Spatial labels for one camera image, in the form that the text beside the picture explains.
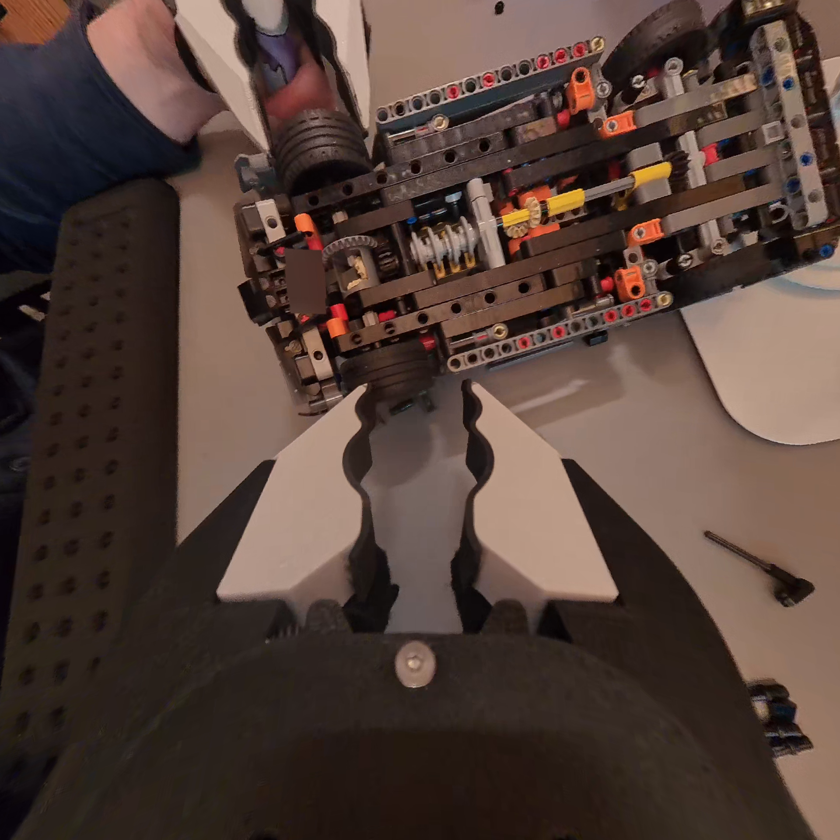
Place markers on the person's left forearm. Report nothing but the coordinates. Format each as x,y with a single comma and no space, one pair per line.
52,131

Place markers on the black lego axle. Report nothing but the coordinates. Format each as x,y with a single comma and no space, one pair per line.
787,586

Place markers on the person's left hand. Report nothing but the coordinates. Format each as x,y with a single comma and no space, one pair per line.
144,59

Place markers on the white book stand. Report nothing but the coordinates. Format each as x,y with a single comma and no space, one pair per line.
774,367

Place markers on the lego car model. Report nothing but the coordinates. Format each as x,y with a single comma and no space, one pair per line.
525,262

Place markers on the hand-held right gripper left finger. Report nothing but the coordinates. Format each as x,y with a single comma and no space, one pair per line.
289,525

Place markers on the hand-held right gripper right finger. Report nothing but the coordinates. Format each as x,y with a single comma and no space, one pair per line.
538,525

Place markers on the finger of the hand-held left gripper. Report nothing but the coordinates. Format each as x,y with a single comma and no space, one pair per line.
210,46
351,39

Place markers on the cluster of black lego pins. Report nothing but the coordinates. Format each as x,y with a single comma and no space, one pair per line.
781,722

